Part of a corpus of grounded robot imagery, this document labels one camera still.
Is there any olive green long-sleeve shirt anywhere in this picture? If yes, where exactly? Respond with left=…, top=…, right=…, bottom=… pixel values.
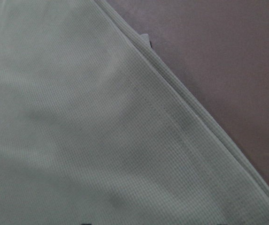
left=0, top=0, right=269, bottom=225

